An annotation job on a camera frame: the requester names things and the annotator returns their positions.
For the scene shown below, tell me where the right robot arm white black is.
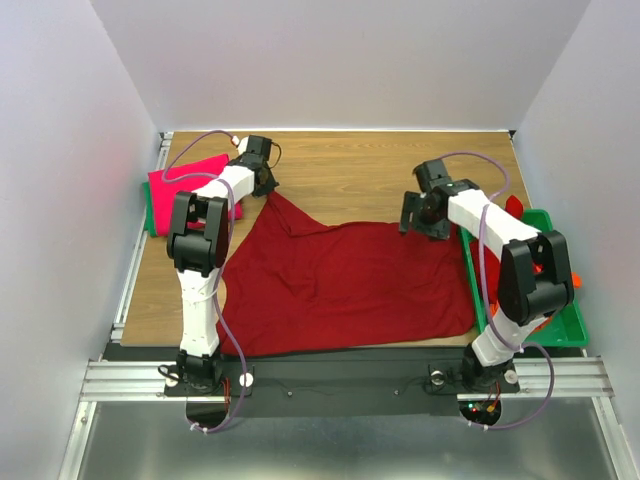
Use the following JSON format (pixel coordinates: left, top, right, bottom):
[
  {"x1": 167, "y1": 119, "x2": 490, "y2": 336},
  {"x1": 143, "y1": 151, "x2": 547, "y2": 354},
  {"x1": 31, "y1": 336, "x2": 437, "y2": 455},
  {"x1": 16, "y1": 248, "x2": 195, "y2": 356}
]
[{"x1": 399, "y1": 158, "x2": 574, "y2": 390}]

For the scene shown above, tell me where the orange t-shirt in bin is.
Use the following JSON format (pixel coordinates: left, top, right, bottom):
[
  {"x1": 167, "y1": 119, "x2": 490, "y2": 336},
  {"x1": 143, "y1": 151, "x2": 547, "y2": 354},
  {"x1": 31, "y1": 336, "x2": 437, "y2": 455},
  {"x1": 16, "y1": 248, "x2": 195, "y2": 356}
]
[{"x1": 489, "y1": 264, "x2": 585, "y2": 341}]

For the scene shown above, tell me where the folded green t-shirt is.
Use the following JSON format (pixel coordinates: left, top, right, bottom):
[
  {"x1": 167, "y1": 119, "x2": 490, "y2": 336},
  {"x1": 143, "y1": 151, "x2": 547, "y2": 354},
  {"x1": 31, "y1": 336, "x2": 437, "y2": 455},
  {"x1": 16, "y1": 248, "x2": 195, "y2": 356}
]
[{"x1": 142, "y1": 182, "x2": 157, "y2": 238}]

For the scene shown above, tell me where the folded pink t-shirt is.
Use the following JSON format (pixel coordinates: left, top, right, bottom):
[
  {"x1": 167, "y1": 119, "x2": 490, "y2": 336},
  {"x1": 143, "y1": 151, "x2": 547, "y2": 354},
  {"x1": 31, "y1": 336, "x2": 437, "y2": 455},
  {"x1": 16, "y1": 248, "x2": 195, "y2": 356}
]
[{"x1": 147, "y1": 155, "x2": 254, "y2": 238}]

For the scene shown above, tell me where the dark red t-shirt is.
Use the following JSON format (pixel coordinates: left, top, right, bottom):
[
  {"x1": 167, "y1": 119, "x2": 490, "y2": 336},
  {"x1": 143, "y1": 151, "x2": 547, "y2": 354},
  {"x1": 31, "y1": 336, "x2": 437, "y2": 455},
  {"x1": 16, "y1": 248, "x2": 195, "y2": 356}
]
[{"x1": 218, "y1": 193, "x2": 475, "y2": 357}]

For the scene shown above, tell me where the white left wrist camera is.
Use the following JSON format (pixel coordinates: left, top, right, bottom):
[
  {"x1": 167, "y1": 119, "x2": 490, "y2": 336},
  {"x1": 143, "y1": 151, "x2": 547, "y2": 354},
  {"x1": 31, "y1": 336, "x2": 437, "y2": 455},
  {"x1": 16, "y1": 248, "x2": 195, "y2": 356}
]
[{"x1": 231, "y1": 136, "x2": 249, "y2": 155}]

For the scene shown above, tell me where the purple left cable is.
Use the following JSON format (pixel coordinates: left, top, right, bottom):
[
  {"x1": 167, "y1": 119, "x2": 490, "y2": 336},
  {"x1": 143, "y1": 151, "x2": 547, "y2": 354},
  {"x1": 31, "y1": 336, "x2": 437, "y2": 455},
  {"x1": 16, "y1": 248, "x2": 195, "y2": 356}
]
[{"x1": 160, "y1": 129, "x2": 251, "y2": 435}]

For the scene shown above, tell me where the green plastic bin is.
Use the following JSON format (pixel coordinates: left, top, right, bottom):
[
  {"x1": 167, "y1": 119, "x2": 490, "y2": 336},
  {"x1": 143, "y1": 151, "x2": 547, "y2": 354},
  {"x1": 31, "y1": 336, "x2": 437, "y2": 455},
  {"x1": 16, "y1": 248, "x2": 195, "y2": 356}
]
[{"x1": 458, "y1": 209, "x2": 589, "y2": 348}]

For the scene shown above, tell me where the aluminium frame rail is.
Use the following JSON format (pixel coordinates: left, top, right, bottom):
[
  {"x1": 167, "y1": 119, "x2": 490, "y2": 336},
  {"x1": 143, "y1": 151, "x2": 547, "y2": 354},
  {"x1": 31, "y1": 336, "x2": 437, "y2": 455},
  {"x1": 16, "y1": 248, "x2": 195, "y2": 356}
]
[{"x1": 80, "y1": 357, "x2": 614, "y2": 403}]

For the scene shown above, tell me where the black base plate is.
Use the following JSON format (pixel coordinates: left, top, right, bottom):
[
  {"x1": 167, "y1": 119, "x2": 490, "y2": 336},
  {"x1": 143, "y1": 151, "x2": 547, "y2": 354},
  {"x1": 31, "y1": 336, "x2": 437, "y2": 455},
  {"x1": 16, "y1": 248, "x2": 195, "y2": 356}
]
[{"x1": 158, "y1": 347, "x2": 520, "y2": 426}]

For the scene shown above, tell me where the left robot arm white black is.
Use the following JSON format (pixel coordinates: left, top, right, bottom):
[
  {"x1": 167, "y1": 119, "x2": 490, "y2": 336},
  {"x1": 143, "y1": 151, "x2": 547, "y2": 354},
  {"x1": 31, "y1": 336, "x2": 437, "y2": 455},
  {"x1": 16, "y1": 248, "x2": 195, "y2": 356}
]
[{"x1": 160, "y1": 131, "x2": 280, "y2": 395}]

